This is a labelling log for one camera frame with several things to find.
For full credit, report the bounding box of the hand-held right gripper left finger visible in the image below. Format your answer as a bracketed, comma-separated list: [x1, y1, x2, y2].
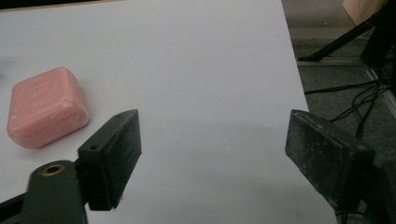
[20, 108, 143, 224]

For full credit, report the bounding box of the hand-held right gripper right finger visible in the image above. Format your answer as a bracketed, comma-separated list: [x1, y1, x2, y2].
[284, 108, 396, 224]

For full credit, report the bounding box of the pink soap bar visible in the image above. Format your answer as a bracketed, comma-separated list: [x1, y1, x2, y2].
[7, 66, 91, 150]

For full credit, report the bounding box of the black cable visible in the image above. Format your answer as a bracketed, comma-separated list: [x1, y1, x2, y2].
[304, 66, 393, 140]

